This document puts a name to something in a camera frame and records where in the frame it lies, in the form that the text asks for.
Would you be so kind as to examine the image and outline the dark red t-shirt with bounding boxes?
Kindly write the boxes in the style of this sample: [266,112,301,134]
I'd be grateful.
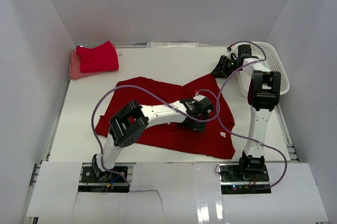
[95,75,235,159]

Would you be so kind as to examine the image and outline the white perforated plastic basket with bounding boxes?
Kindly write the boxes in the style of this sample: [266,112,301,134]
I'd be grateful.
[236,42,290,97]

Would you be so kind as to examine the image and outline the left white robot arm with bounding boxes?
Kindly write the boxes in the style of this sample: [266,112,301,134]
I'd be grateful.
[92,95,214,182]

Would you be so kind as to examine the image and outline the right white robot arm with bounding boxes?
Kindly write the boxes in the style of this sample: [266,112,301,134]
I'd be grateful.
[211,41,281,178]

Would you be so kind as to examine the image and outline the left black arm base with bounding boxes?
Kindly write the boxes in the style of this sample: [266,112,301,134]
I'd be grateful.
[78,166,130,193]

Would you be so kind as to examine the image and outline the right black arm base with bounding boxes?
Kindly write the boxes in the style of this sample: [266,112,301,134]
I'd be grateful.
[215,163,271,195]

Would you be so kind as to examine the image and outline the papers at table back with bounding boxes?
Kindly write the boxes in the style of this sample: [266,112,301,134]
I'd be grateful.
[146,42,199,48]

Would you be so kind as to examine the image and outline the folded bright red t-shirt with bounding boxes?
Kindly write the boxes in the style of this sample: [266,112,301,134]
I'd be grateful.
[76,40,119,74]

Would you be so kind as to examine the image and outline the folded pink t-shirt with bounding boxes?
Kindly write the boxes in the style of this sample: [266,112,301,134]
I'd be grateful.
[69,50,86,80]

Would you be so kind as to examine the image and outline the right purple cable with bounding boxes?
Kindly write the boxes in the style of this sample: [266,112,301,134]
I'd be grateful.
[216,40,288,190]

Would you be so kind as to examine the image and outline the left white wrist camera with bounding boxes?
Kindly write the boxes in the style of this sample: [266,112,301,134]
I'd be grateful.
[193,92,208,102]

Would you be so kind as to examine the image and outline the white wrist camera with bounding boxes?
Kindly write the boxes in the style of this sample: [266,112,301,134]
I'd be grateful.
[193,92,208,102]
[227,45,238,60]

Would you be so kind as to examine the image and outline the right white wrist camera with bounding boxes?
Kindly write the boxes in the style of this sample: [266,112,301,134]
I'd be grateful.
[227,45,238,60]

